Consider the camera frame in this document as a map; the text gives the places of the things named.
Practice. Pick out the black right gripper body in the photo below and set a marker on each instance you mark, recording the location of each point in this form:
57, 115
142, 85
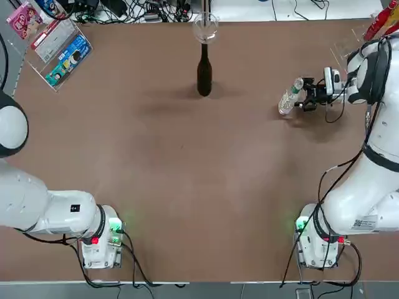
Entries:
320, 92

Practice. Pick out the clear plastic drink bottle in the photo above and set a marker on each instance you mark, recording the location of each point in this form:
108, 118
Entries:
288, 99

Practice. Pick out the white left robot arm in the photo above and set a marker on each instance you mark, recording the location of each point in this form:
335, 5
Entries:
62, 211

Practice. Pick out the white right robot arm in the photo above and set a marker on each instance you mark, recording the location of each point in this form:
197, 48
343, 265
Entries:
383, 140

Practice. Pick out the red drink bottle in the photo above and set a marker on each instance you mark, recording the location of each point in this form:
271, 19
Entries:
378, 21

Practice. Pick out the dark glass bottle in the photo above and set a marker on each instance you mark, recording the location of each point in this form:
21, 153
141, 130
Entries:
204, 78

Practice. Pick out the clear acrylic shelf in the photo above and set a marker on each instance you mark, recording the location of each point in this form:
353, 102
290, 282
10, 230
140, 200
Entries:
40, 74
343, 50

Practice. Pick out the blue cookie box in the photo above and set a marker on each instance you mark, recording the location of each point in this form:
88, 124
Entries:
78, 51

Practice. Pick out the teal snack box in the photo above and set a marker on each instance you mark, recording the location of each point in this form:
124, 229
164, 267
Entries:
59, 73

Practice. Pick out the red cookie box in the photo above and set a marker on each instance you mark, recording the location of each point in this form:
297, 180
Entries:
53, 43

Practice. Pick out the pink snack box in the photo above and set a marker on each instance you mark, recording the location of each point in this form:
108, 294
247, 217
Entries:
25, 18

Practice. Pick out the camera stand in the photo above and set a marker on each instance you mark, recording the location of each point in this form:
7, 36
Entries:
206, 9

